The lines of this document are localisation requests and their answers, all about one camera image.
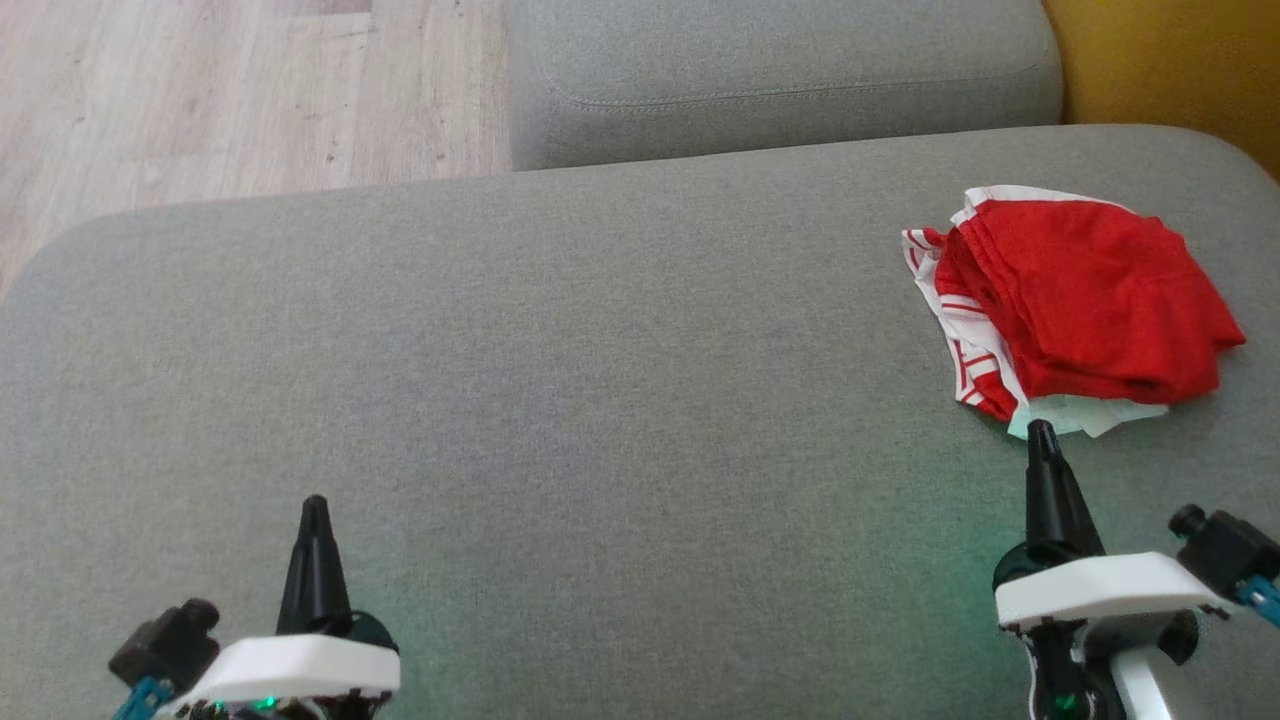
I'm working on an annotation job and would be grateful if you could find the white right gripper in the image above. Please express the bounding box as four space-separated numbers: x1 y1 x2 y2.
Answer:
993 419 1232 720

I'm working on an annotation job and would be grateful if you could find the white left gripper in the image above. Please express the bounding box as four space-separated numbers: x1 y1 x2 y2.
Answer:
165 494 404 720

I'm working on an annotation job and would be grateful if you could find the red garment with striped trim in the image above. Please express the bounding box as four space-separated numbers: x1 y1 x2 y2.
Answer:
900 184 1248 441

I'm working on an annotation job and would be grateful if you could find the grey sofa ottoman cushion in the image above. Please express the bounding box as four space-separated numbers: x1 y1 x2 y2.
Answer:
0 123 1280 720

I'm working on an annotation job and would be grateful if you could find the yellow sofa back cushion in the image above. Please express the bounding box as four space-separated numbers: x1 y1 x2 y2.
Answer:
1040 0 1280 183

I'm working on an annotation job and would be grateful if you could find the grey sofa seat cushion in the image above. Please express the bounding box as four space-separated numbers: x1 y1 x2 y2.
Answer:
508 0 1064 173

